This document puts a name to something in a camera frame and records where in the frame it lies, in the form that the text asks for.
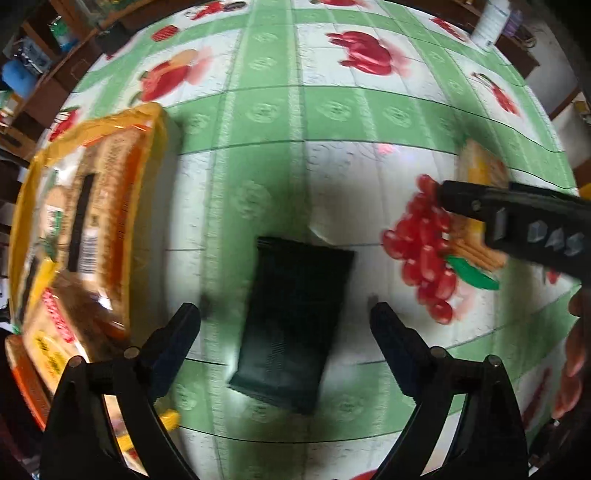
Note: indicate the white spray bottle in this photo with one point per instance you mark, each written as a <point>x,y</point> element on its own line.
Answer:
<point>494,23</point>

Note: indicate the small orange cracker packet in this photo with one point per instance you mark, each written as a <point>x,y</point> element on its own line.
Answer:
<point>27,387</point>

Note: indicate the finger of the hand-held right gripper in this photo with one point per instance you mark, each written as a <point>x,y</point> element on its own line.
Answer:
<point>549,196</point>
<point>461,198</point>

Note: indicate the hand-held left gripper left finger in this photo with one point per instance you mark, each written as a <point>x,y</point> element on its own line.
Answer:
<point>168,360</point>

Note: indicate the square cracker packet with barcode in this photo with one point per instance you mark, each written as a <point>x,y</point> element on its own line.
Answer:
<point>106,203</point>

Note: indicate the yellow taped cardboard box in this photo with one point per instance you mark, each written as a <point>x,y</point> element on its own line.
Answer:
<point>152,120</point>

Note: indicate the blue plastic container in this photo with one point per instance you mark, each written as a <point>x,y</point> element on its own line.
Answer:
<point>18,77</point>

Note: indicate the purple bottle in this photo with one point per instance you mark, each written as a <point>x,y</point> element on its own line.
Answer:
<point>511,23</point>
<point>520,22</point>

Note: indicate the round cracker packet green label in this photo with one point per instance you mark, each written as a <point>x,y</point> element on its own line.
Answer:
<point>53,207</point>

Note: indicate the person's right hand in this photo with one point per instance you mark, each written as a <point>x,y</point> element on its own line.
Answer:
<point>575,355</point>

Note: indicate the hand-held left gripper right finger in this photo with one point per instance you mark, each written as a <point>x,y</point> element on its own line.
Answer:
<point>397,353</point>

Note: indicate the dark green snack packet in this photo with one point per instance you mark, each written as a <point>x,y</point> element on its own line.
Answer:
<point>291,323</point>

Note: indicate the green plastic bag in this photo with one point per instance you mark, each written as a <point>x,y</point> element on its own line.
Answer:
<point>63,32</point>

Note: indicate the small black box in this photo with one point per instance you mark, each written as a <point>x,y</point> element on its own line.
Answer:
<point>112,39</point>

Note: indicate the square cracker packet yellow label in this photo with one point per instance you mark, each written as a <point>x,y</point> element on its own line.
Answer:
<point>480,168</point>

